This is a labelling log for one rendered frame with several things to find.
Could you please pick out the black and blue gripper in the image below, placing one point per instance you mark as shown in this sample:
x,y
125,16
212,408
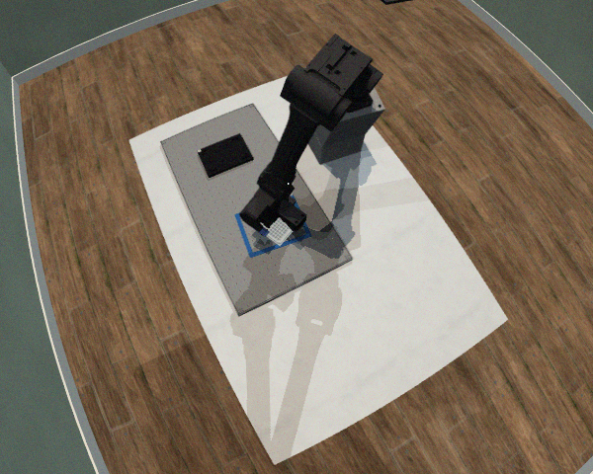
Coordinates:
x,y
262,230

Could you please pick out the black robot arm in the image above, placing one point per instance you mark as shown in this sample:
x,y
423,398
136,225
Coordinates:
x,y
317,97

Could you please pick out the blue tape outline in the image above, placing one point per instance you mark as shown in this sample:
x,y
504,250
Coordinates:
x,y
251,254

